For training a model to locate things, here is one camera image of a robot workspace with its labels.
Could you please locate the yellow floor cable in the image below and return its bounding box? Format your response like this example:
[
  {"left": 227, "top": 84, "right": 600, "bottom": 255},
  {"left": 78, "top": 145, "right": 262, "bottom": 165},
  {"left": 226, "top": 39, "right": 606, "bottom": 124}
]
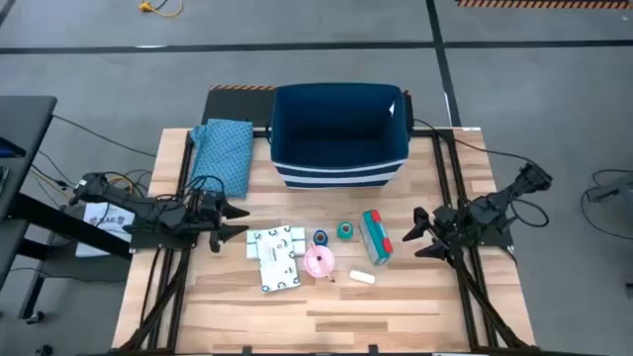
[{"left": 136, "top": 0, "right": 185, "bottom": 20}]

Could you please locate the white gauze roll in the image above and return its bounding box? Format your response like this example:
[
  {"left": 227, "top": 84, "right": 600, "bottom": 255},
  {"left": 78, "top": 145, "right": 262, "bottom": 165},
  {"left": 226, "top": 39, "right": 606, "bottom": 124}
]
[{"left": 348, "top": 268, "right": 377, "bottom": 286}]

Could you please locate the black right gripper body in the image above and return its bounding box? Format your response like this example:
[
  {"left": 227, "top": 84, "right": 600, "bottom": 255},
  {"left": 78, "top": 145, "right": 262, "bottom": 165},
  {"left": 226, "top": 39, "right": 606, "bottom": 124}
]
[{"left": 428, "top": 204, "right": 471, "bottom": 264}]

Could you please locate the navy white striped fabric basket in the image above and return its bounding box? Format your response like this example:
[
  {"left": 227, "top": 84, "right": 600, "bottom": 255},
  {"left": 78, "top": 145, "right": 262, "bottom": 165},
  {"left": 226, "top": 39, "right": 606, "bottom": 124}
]
[{"left": 269, "top": 81, "right": 412, "bottom": 191}]

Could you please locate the black side desk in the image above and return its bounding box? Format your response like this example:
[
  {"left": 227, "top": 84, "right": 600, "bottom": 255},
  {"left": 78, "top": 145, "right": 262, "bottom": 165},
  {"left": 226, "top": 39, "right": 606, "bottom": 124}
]
[{"left": 0, "top": 94, "right": 136, "bottom": 322}]

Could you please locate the black aluminium table frame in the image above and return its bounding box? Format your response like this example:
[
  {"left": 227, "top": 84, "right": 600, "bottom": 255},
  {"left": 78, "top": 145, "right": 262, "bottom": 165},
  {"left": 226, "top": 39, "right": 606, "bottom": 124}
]
[{"left": 117, "top": 126, "right": 533, "bottom": 356}]

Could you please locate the black cable to right arm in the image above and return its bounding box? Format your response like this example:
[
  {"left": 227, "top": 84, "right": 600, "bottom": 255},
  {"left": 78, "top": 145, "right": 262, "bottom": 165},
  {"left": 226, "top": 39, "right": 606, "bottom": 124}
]
[{"left": 411, "top": 118, "right": 538, "bottom": 165}]

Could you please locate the black floor cable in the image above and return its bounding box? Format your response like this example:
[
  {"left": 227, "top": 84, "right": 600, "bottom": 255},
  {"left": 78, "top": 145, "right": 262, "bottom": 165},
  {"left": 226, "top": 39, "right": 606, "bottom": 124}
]
[{"left": 50, "top": 114, "right": 157, "bottom": 159}]

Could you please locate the blue dotted folded cloth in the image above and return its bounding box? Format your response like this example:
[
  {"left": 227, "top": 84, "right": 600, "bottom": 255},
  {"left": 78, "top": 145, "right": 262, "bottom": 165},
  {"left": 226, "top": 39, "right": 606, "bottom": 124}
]
[{"left": 189, "top": 118, "right": 255, "bottom": 201}]

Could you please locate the teal box with red ends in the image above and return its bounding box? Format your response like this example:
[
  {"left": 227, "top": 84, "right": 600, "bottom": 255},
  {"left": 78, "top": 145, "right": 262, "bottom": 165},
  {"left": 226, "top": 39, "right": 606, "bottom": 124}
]
[{"left": 358, "top": 209, "right": 395, "bottom": 267}]

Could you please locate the grey floor device with cable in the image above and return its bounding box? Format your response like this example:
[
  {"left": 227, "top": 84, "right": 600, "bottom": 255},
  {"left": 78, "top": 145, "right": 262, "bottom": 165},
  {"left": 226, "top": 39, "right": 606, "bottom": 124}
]
[{"left": 580, "top": 168, "right": 633, "bottom": 242}]

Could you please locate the black left gripper cable loop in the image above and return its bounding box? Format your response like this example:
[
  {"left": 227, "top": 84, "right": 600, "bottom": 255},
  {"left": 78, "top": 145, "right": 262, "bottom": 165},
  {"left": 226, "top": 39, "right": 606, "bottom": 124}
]
[{"left": 184, "top": 174, "right": 226, "bottom": 209}]

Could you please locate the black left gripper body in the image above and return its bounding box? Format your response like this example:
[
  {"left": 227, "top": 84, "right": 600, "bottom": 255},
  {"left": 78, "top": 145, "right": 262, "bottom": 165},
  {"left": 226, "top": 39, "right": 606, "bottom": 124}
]
[{"left": 189, "top": 190, "right": 228, "bottom": 254}]

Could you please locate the pink lidded cup with cord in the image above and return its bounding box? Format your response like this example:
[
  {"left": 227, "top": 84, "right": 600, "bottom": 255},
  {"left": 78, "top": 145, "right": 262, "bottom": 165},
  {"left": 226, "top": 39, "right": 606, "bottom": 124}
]
[{"left": 303, "top": 239, "right": 337, "bottom": 284}]

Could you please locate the white printed plastic pouch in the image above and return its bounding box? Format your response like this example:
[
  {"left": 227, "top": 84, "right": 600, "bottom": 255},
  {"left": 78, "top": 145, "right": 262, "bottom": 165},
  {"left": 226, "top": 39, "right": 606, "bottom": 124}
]
[{"left": 256, "top": 224, "right": 303, "bottom": 295}]

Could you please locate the white printed paper sheet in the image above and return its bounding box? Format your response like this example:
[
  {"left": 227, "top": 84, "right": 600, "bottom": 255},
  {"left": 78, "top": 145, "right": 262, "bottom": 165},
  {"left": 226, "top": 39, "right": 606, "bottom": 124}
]
[{"left": 74, "top": 201, "right": 136, "bottom": 259}]

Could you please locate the yellow cable by left arm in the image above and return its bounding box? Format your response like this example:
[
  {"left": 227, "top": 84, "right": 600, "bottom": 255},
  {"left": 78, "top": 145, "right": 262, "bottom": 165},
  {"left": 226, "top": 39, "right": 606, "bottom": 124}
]
[{"left": 109, "top": 174, "right": 136, "bottom": 195}]

